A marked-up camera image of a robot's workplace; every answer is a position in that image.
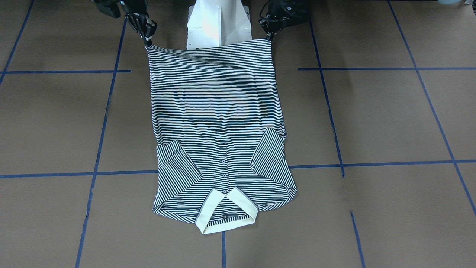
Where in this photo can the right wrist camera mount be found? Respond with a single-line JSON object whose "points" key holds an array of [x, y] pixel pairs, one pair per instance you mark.
{"points": [[108, 7]]}

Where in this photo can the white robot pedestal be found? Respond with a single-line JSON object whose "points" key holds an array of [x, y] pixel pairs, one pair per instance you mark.
{"points": [[216, 23]]}

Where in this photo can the striped polo shirt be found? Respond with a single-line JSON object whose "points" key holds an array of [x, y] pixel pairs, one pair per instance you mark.
{"points": [[219, 127]]}

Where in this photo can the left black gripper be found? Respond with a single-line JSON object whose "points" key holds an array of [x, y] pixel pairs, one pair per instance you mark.
{"points": [[283, 8]]}

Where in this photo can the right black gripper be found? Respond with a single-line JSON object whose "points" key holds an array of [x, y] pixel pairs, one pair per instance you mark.
{"points": [[136, 5]]}

